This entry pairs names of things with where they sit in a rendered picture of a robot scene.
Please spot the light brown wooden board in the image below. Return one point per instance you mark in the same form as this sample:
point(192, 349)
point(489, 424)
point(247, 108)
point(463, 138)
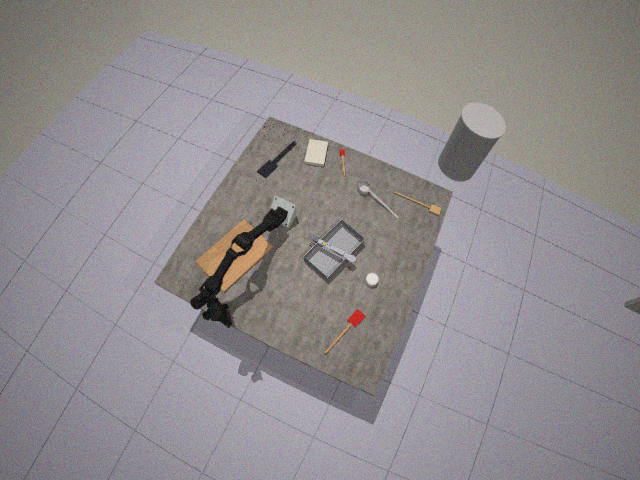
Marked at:
point(242, 264)

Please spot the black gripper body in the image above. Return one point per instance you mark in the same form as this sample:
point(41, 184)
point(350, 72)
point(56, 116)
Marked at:
point(217, 307)

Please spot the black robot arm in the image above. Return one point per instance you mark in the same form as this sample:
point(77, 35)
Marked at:
point(245, 240)

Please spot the grey roasting tin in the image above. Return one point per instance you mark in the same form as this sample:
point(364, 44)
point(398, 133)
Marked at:
point(326, 262)

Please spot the grey long-handled saucepan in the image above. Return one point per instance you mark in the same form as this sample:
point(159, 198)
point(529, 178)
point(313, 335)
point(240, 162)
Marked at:
point(364, 188)

